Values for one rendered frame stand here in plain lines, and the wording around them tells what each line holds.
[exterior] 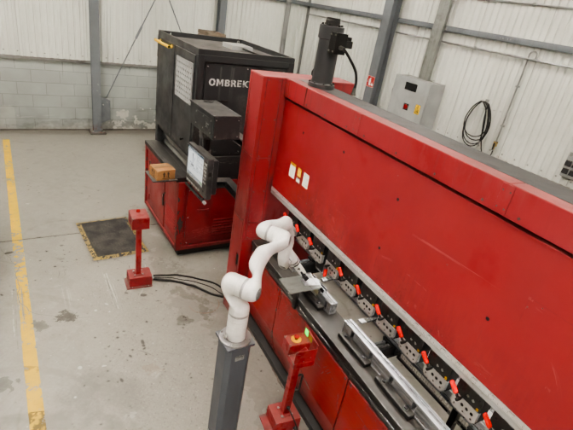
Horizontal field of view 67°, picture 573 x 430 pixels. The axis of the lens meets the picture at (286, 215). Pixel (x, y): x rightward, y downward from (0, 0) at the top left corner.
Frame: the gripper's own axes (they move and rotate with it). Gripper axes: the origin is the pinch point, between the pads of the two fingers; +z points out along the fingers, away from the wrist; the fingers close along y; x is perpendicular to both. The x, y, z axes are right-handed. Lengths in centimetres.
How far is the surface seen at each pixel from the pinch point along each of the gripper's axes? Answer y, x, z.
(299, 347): -38, 29, 16
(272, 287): 37, 30, 23
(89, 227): 265, 192, -25
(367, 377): -81, 0, 24
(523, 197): -121, -97, -76
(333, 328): -37.1, 3.1, 21.7
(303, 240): 22.1, -14.3, -10.5
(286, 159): 69, -39, -51
